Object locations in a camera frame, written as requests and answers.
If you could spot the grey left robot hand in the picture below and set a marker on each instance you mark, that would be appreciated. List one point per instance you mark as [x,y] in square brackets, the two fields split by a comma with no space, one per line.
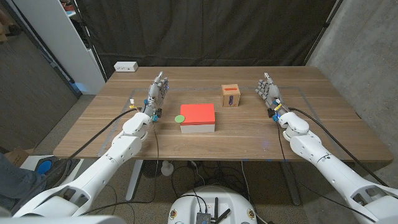
[155,93]

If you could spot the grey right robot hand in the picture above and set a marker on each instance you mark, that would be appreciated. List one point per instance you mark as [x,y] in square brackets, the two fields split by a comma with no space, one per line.
[271,93]

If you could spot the green round coin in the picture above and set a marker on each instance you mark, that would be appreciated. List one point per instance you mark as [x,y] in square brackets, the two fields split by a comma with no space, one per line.
[179,118]

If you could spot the red and white box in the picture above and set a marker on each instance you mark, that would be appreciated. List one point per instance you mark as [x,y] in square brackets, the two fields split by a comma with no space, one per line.
[197,114]

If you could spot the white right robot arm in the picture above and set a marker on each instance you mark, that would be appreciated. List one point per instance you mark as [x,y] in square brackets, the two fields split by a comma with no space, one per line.
[329,161]

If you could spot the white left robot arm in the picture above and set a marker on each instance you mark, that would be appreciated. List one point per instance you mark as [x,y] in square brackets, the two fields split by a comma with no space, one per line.
[102,165]

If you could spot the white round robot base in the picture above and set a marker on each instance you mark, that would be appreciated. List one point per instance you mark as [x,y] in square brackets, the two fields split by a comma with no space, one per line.
[212,202]

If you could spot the white power outlet box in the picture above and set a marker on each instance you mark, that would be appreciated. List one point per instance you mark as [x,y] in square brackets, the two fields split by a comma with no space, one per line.
[125,66]

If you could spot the wooden box with red slot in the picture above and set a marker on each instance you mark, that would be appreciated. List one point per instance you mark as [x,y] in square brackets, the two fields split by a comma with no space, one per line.
[230,96]

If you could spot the grey electronics box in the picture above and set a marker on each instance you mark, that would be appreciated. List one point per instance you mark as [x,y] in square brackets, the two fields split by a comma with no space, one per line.
[203,218]

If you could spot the brown cardboard box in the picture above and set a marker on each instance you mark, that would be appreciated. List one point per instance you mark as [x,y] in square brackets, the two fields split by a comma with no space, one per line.
[17,155]

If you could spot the grey tape outline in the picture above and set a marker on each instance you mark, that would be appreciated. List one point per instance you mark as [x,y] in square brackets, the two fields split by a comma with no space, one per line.
[217,88]

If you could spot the black small fan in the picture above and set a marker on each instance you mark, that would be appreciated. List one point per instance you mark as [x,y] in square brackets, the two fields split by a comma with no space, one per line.
[151,169]

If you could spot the white bulb-shaped object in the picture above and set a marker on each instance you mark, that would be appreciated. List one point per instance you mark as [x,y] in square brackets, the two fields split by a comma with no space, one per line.
[167,169]

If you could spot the black curtain backdrop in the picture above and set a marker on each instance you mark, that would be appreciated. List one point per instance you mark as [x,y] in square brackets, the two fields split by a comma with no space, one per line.
[205,31]

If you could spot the black backdrop stand pole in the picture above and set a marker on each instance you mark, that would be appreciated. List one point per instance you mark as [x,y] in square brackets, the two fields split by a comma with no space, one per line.
[90,43]
[323,29]

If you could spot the white table leg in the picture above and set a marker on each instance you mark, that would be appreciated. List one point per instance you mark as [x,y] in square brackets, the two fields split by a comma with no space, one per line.
[134,180]

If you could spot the grey table leg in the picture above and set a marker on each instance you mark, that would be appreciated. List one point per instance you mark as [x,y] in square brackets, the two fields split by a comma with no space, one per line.
[290,183]

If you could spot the white cabinet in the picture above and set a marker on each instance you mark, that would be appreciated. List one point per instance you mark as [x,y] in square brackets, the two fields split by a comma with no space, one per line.
[62,40]

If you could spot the black leather shoe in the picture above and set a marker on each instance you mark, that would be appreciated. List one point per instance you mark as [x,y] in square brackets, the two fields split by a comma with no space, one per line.
[63,171]

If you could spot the black upright antenna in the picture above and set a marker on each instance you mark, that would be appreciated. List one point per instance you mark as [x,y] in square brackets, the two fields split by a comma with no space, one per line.
[216,208]

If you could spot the black tilted antenna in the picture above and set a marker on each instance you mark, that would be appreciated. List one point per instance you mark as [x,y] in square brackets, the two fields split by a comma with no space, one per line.
[223,216]

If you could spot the blue foot pedal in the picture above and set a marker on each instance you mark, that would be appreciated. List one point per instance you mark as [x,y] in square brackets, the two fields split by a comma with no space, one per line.
[43,167]

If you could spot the white floor platform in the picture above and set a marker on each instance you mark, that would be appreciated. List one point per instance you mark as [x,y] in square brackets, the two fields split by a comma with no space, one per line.
[29,161]

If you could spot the white robot torso edge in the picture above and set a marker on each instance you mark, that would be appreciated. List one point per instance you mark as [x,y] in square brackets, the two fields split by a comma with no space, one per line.
[62,220]

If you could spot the person's blue jeans leg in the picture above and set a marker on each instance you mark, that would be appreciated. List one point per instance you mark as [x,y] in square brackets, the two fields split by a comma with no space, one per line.
[15,180]

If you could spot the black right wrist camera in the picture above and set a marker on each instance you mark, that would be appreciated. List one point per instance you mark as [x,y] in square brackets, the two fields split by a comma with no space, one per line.
[270,112]

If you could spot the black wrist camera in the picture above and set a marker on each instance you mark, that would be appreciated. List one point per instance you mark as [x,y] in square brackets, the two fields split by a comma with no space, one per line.
[270,112]
[159,113]

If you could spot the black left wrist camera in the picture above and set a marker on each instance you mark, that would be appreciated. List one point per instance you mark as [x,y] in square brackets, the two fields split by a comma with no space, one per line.
[159,113]

